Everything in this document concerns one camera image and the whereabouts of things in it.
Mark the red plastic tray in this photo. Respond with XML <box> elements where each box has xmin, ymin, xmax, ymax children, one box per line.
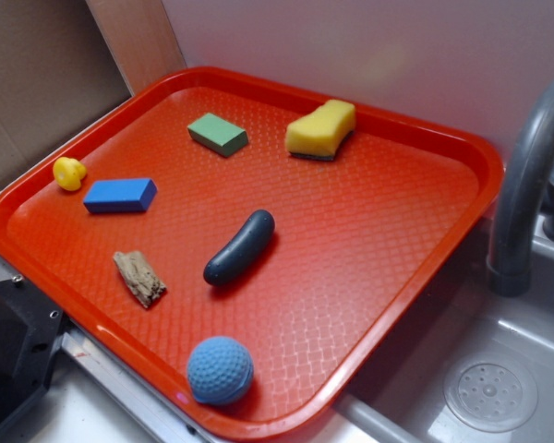
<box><xmin>0</xmin><ymin>67</ymin><xmax>503</xmax><ymax>441</ymax></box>

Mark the brown wood piece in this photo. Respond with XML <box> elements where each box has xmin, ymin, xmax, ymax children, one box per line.
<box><xmin>113</xmin><ymin>250</ymin><xmax>167</xmax><ymax>309</ymax></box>

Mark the blue dimpled ball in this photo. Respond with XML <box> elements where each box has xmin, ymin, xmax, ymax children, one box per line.
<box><xmin>187</xmin><ymin>336</ymin><xmax>254</xmax><ymax>406</ymax></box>

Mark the aluminium frame rail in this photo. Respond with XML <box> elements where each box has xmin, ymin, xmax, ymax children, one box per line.
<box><xmin>61</xmin><ymin>328</ymin><xmax>202</xmax><ymax>442</ymax></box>

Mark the yellow plastic knob toy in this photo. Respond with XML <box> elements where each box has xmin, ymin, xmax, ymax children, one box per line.
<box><xmin>53</xmin><ymin>157</ymin><xmax>87</xmax><ymax>192</ymax></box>

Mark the dark green plastic pickle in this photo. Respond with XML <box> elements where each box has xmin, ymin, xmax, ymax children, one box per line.
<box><xmin>203</xmin><ymin>210</ymin><xmax>275</xmax><ymax>286</ymax></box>

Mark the brown cardboard panel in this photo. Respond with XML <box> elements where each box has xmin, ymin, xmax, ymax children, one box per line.
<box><xmin>0</xmin><ymin>1</ymin><xmax>129</xmax><ymax>190</ymax></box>

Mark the grey toy sink basin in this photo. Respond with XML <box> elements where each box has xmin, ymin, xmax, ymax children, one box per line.
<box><xmin>334</xmin><ymin>210</ymin><xmax>554</xmax><ymax>443</ymax></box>

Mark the grey toy faucet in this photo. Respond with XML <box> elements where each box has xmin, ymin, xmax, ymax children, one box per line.
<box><xmin>487</xmin><ymin>81</ymin><xmax>554</xmax><ymax>296</ymax></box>

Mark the black metal bracket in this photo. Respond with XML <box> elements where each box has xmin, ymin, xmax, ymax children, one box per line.
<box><xmin>0</xmin><ymin>276</ymin><xmax>66</xmax><ymax>433</ymax></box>

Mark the yellow sponge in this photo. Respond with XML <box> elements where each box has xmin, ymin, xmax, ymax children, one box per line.
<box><xmin>284</xmin><ymin>100</ymin><xmax>356</xmax><ymax>161</ymax></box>

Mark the green rectangular block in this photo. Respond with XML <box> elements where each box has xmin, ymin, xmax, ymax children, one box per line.
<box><xmin>187</xmin><ymin>113</ymin><xmax>249</xmax><ymax>158</ymax></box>

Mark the blue rectangular block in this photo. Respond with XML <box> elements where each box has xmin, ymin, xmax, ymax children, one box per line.
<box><xmin>83</xmin><ymin>178</ymin><xmax>158</xmax><ymax>213</ymax></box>

